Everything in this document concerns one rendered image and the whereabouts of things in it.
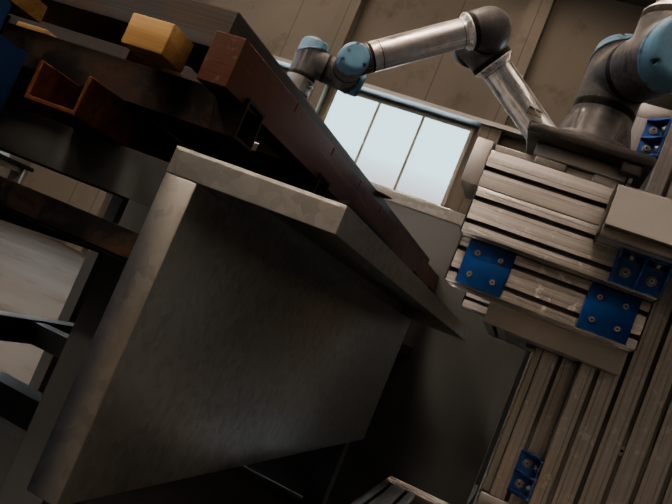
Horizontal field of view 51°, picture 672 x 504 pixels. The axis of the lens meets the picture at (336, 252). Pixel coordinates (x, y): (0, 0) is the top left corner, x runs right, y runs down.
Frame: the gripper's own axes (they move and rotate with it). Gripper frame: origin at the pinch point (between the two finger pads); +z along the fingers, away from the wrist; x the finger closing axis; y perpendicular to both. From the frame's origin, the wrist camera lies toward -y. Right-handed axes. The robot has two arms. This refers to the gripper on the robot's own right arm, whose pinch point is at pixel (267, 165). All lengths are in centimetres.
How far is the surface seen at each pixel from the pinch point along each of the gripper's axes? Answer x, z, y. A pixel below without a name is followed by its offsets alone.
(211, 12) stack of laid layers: 33, 2, 96
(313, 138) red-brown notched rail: 41, 7, 72
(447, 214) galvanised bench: 36, -16, -63
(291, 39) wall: -438, -338, -782
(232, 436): 45, 52, 66
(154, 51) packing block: 32, 10, 101
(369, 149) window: -253, -212, -786
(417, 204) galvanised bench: 26, -16, -63
